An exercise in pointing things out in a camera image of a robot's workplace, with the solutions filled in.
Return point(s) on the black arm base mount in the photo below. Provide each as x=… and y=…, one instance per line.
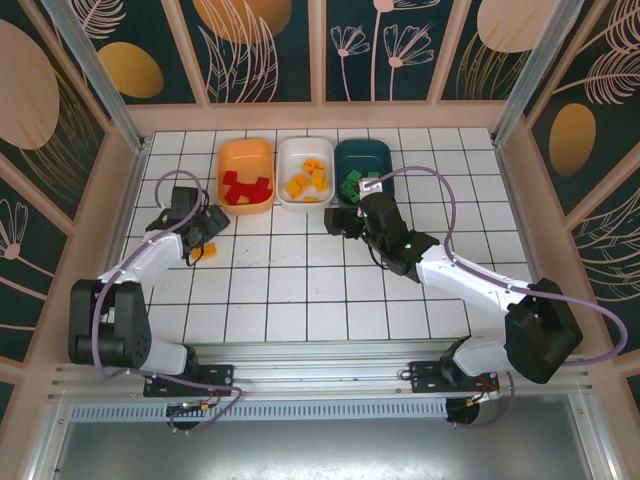
x=425, y=375
x=215, y=377

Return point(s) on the red lego brick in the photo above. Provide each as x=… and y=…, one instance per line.
x=261, y=184
x=230, y=178
x=248, y=189
x=261, y=197
x=233, y=195

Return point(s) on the teal plastic bin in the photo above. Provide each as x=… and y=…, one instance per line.
x=362, y=152

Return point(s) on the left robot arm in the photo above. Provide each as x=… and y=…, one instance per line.
x=150, y=255

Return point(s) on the aluminium frame post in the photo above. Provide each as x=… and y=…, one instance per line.
x=107, y=87
x=530, y=75

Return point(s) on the aluminium mounting rail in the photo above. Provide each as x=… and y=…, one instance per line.
x=320, y=365

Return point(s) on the green lego brick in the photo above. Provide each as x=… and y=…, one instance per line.
x=353, y=176
x=352, y=198
x=345, y=189

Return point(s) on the white plastic bin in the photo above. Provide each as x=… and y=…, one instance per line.
x=292, y=155

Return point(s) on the grey metal sheet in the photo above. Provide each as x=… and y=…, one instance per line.
x=320, y=452

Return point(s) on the orange plastic bin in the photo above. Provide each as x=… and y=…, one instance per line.
x=245, y=155

